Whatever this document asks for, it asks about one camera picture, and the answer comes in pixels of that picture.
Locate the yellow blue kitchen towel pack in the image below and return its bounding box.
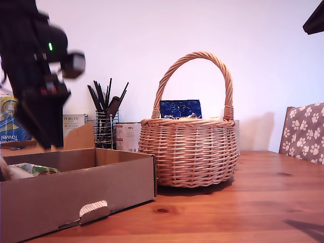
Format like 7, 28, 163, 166
0, 93, 33, 149

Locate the open cardboard box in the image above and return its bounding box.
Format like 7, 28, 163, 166
0, 122, 158, 243

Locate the dark wooden handled utensil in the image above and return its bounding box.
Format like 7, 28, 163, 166
107, 96, 122, 119

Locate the blue Terry's mini eggs bag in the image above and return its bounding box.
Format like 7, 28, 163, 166
159, 100, 203, 119

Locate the white Galaxy eggs bag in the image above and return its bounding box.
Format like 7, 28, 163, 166
0, 156, 61, 182

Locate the white Porlex box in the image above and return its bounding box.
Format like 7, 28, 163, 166
62, 113, 88, 139

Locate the thin black stick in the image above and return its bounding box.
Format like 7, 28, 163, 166
93, 80, 106, 112
87, 85, 102, 112
105, 77, 112, 103
117, 82, 129, 102

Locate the white label tin can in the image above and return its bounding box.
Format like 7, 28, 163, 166
115, 122, 142, 153

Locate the wire utensil holder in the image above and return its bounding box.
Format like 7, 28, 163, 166
93, 110, 120, 150

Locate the woven wicker basket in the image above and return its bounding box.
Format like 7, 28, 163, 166
138, 52, 238, 188

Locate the white printed paper sheet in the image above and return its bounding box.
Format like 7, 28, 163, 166
79, 199, 109, 218

